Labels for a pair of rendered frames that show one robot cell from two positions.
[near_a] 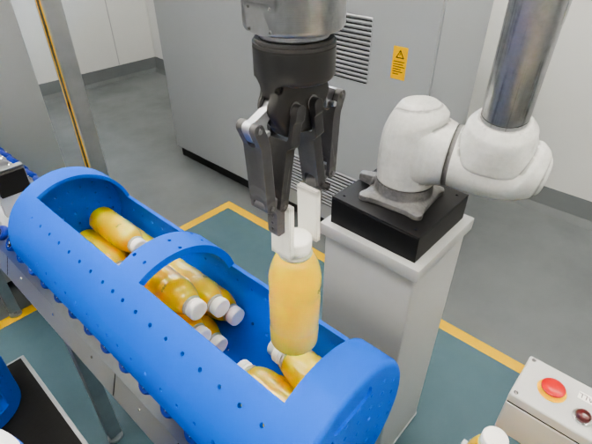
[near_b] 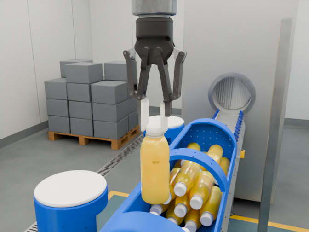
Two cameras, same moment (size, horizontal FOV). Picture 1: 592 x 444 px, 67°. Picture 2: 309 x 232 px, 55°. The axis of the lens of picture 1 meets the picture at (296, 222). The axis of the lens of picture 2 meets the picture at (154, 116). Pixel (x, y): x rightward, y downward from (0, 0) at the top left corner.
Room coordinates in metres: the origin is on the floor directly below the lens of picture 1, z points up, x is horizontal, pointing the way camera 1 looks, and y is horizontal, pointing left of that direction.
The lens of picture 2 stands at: (0.18, -0.57, 1.62)
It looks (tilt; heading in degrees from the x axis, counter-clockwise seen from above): 16 degrees down; 68
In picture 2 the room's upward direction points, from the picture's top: straight up
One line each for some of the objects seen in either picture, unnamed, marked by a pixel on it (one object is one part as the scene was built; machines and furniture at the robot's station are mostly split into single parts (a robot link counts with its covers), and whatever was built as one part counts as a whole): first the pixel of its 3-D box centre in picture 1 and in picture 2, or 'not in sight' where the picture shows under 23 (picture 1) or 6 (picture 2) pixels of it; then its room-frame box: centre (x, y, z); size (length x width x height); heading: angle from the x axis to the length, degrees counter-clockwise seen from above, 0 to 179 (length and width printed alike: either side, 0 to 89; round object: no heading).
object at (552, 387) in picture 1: (552, 388); not in sight; (0.44, -0.41, 1.11); 0.04 x 0.04 x 0.01
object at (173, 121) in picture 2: not in sight; (163, 121); (0.99, 1.21, 1.03); 0.28 x 0.28 x 0.01
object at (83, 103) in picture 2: not in sight; (93, 100); (1.03, 3.97, 0.59); 1.20 x 0.80 x 1.19; 138
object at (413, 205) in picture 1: (396, 184); not in sight; (1.07, -0.28, 1.11); 0.22 x 0.18 x 0.06; 54
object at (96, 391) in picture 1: (95, 389); not in sight; (0.97, 0.72, 0.31); 0.06 x 0.06 x 0.63; 48
